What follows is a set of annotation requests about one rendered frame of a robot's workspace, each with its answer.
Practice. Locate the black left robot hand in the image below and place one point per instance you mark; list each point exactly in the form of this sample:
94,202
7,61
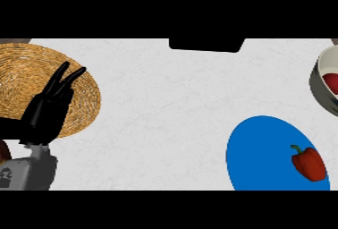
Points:
42,116

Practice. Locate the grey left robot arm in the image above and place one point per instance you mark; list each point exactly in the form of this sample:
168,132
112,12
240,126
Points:
26,173

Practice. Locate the blue plate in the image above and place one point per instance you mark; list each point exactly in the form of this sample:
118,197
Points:
264,155

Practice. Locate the white bowl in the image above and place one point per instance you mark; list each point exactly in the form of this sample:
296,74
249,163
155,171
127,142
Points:
327,86

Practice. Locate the red item in bowl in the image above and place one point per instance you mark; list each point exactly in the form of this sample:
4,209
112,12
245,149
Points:
330,82

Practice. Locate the round woven wicker placemat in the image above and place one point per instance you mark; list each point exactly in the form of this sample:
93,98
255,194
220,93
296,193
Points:
26,77

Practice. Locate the black appliance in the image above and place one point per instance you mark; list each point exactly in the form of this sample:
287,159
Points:
206,44

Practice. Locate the red bell pepper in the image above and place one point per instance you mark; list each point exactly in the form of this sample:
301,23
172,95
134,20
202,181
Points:
310,164

